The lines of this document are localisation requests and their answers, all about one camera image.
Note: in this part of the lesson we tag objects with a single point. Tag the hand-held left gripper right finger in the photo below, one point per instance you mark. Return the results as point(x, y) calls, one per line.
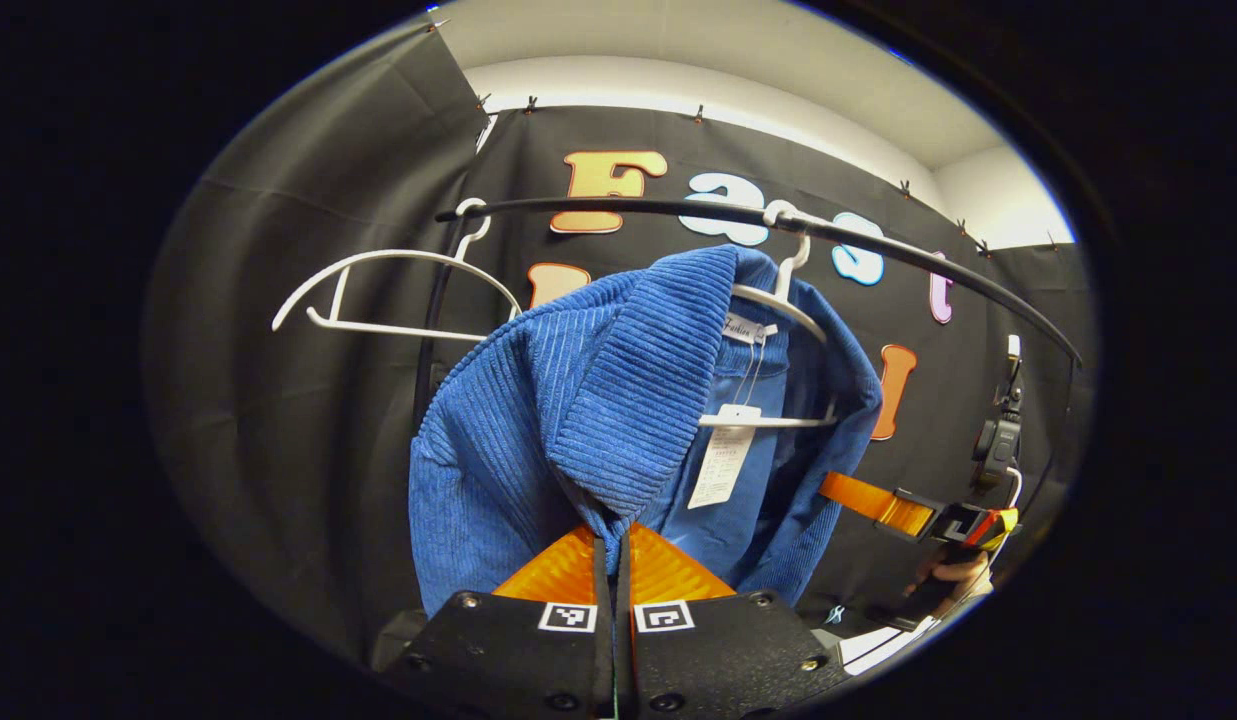
point(723, 660)

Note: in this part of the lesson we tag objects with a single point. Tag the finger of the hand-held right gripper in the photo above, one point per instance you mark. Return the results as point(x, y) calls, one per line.
point(868, 500)

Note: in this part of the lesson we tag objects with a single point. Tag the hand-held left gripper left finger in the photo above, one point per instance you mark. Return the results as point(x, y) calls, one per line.
point(508, 660)

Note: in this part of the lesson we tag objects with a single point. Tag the white plastic hanger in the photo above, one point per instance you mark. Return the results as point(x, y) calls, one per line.
point(398, 329)
point(778, 421)

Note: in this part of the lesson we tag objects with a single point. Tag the white paper hang tag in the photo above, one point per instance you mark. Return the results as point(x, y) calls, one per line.
point(723, 460)

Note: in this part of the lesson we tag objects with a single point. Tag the black backdrop cloth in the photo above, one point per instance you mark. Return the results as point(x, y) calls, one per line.
point(298, 400)

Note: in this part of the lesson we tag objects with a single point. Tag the row of black backdrop clips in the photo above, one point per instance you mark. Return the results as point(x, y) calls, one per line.
point(698, 115)

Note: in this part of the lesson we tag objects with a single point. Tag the black clothes rail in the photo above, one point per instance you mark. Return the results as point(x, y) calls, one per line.
point(598, 205)

